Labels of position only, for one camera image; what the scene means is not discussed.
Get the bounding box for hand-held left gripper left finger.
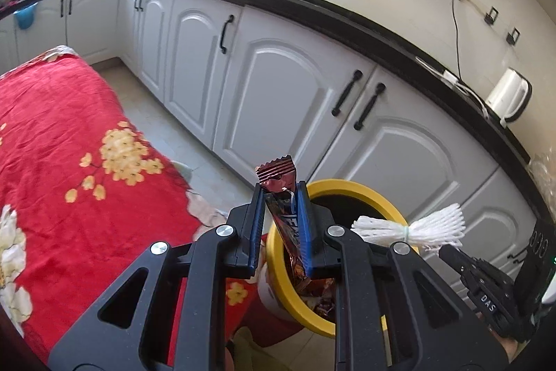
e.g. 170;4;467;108
48;182;267;371

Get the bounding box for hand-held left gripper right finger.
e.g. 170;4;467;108
295;180;509;371

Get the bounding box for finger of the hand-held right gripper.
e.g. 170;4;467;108
439;244;474;289

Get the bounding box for white foam fruit net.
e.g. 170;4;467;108
351;203;466;253

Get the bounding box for yellow rimmed trash can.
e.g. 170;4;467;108
256;179;421;339

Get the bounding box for brown shiny candy wrapper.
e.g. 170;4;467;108
255;154;335;298

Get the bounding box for clear plastic bag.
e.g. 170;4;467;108
528;154;556;207

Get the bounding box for white lower kitchen cabinets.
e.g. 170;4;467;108
0;0;543;267

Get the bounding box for white electric kettle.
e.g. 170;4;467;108
485;67;533;127

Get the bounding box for black kitchen countertop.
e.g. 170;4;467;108
0;0;556;219

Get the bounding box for red floral blanket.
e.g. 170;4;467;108
0;45;305;367

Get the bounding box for blue hanging plastic bag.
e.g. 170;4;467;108
13;3;38;28

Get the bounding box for white charger with cable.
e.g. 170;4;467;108
415;56;491;117

